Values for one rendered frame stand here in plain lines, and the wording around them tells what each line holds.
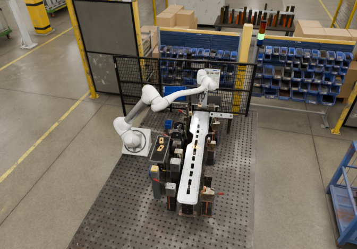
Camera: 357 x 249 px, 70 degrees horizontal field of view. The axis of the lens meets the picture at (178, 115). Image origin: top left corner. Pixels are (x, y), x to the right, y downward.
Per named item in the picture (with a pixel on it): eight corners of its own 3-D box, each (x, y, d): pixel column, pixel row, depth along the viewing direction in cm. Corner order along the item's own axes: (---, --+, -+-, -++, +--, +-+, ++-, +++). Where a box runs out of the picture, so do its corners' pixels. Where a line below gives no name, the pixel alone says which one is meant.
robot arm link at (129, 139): (132, 150, 307) (125, 149, 285) (124, 138, 311) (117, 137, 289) (142, 142, 307) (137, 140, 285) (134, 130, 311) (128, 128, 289)
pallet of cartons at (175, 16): (186, 59, 682) (186, 19, 617) (158, 55, 702) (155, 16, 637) (197, 42, 771) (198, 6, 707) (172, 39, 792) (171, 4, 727)
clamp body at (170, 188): (176, 212, 251) (175, 190, 229) (165, 211, 253) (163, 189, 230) (178, 204, 258) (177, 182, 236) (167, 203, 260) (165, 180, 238)
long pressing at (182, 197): (200, 205, 225) (200, 205, 224) (175, 202, 228) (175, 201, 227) (210, 112, 332) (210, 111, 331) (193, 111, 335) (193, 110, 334)
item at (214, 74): (219, 88, 347) (221, 68, 328) (202, 87, 350) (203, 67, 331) (219, 88, 348) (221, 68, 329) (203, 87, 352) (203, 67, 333)
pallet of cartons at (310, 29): (337, 83, 570) (363, 23, 487) (347, 103, 509) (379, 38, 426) (281, 78, 592) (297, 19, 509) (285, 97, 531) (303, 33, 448)
